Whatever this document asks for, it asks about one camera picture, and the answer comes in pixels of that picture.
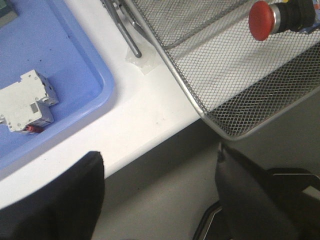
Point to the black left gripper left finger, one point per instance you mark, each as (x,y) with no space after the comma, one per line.
(67,208)

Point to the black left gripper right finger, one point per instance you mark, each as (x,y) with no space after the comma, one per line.
(257,206)

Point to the silver mesh tray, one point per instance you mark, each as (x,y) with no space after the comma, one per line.
(236,83)

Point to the red emergency stop push button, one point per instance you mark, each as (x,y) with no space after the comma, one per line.
(299,16)

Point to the robot base housing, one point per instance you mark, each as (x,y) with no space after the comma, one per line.
(213,224)

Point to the white circuit breaker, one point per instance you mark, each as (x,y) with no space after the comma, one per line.
(25,105)

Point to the clear tape patch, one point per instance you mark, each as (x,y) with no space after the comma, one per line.
(149,59)

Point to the blue plastic tray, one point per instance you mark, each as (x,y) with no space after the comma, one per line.
(46,37)

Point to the green and grey electrical module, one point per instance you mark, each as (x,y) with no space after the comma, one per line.
(7,12)

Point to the silver rack frame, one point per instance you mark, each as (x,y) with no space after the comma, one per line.
(112,7)

